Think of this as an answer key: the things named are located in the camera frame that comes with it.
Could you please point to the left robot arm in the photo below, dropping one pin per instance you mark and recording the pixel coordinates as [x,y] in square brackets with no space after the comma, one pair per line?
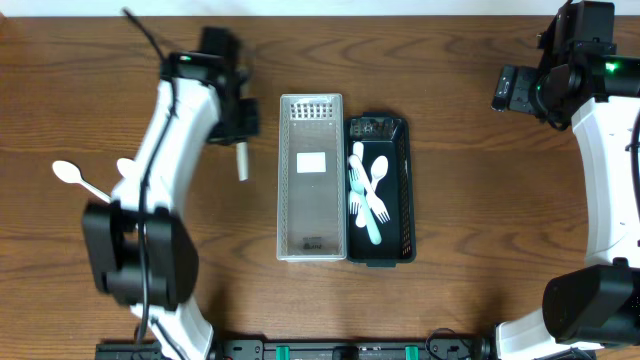
[139,249]

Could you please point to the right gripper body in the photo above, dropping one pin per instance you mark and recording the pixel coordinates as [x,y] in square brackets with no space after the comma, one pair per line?
[517,82]

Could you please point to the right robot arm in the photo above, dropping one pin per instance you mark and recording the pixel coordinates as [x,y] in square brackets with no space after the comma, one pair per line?
[594,93]

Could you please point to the white fork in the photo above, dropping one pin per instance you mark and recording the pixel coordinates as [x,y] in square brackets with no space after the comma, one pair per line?
[357,150]
[365,212]
[374,202]

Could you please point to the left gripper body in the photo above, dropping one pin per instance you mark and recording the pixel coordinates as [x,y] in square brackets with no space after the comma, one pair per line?
[245,125]

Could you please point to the white spoon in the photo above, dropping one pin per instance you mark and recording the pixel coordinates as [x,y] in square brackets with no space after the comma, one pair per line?
[69,173]
[242,161]
[127,168]
[378,170]

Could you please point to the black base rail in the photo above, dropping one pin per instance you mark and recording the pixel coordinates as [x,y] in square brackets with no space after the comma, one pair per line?
[445,346]

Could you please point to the dark green plastic basket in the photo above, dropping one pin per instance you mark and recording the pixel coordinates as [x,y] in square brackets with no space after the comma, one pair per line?
[383,134]

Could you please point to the clear plastic basket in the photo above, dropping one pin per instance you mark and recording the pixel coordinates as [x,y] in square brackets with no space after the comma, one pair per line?
[311,182]

